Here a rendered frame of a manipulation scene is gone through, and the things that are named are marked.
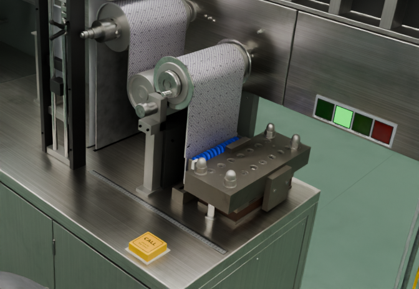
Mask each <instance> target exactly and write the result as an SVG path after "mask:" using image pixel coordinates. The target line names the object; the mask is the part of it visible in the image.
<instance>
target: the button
mask: <svg viewBox="0 0 419 289"><path fill-rule="evenodd" d="M166 246H167V244H166V243H165V242H164V241H163V240H160V239H159V238H158V237H156V236H154V235H153V234H151V233H150V232H147V233H144V234H143V235H141V236H139V237H138V238H136V239H134V240H132V241H131V242H129V247H128V249H129V250H130V251H132V252H133V253H134V254H136V255H138V256H139V257H140V258H142V259H144V260H145V261H146V262H149V261H150V260H152V259H153V258H155V257H157V256H158V255H160V254H161V253H163V252H165V251H166Z"/></svg>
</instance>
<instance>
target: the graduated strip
mask: <svg viewBox="0 0 419 289"><path fill-rule="evenodd" d="M88 172H89V173H91V174H92V175H94V176H96V177H97V178H99V179H100V180H102V181H104V182H105V183H107V184H109V185H110V186H112V187H113V188H115V189H117V190H118V191H120V192H121V193H123V194H125V195H126V196H128V197H130V198H131V199H133V200H134V201H136V202H138V203H140V204H141V205H143V206H144V207H146V208H148V209H149V210H151V211H152V212H154V213H156V214H157V215H159V216H161V217H162V218H164V219H165V220H167V221H169V222H170V223H172V224H174V225H176V226H177V227H179V228H180V229H182V230H184V231H185V232H187V233H189V234H190V235H192V236H193V237H195V238H197V239H198V240H200V241H201V242H203V243H205V244H207V245H208V246H209V247H211V248H213V249H215V250H216V251H217V252H220V253H221V254H223V255H224V254H225V253H227V252H229V251H227V250H226V249H224V248H223V247H221V246H219V245H218V244H216V243H214V242H213V241H211V240H210V239H208V238H206V237H204V236H203V235H201V234H200V233H198V232H196V231H194V230H193V229H192V228H190V227H188V226H186V225H185V224H183V223H181V222H180V221H178V220H177V219H175V218H173V217H171V216H170V215H168V214H167V213H165V212H163V211H162V210H160V209H159V208H156V207H155V206H153V205H152V204H150V203H148V202H147V201H145V200H144V199H142V198H140V197H138V196H137V195H135V194H134V193H132V192H130V191H129V190H127V189H125V188H123V187H122V186H120V185H119V184H117V183H115V182H114V181H112V180H110V179H109V178H107V177H106V176H104V175H102V174H100V173H99V172H97V171H96V170H94V169H92V170H90V171H88Z"/></svg>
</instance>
